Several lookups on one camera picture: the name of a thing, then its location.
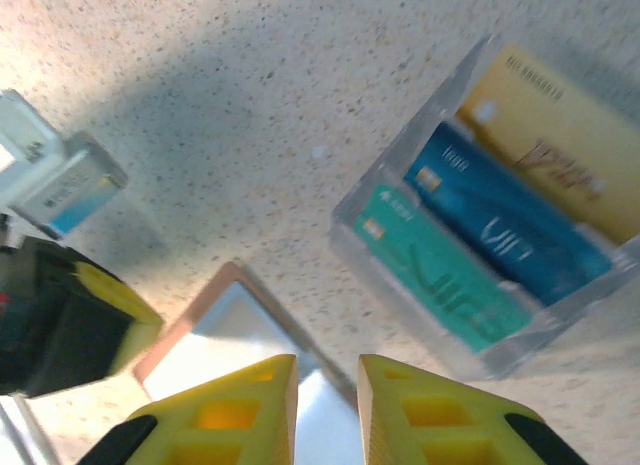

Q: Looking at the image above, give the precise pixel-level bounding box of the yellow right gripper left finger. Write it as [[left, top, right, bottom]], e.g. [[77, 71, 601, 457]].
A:
[[82, 354, 300, 465]]

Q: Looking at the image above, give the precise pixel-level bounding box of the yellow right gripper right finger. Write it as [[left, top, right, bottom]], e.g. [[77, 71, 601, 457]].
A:
[[356, 353, 592, 465]]

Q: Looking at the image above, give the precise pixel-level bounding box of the teal snack packet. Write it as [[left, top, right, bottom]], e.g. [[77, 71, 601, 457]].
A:
[[352, 182, 535, 355]]

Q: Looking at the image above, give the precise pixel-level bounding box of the blue credit card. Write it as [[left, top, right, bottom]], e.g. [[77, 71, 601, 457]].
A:
[[402, 119, 615, 307]]

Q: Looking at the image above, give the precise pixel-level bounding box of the gold credit card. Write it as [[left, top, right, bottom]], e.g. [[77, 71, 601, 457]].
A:
[[453, 42, 640, 247]]

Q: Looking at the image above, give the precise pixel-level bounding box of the clear acrylic box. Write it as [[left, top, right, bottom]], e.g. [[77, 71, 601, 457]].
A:
[[329, 34, 640, 382]]

